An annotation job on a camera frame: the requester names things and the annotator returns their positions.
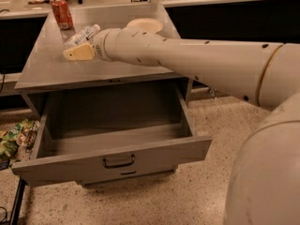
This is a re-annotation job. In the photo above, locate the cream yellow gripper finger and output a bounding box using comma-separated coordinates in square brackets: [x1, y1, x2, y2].
[63, 43, 95, 61]

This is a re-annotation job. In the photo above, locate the clear plastic water bottle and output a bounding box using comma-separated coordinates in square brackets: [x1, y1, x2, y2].
[64, 24, 100, 49]

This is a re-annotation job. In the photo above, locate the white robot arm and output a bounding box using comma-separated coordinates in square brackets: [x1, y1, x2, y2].
[64, 27, 300, 225]

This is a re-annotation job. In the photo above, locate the grey drawer cabinet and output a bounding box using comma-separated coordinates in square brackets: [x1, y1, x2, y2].
[14, 3, 199, 188]

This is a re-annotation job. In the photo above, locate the open grey top drawer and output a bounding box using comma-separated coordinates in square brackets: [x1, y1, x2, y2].
[12, 81, 212, 187]

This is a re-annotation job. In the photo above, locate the orange soda can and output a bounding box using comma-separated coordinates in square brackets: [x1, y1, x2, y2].
[50, 0, 73, 30]

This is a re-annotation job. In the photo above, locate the white paper bowl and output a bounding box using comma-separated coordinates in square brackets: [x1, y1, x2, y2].
[127, 18, 163, 33]

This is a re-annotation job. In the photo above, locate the green snack bag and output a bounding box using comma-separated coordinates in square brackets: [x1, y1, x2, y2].
[0, 119, 40, 160]

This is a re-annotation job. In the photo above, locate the black table leg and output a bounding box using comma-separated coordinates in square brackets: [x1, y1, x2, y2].
[8, 178, 26, 225]

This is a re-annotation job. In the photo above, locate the black drawer handle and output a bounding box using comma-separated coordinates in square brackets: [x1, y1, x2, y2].
[102, 155, 135, 169]

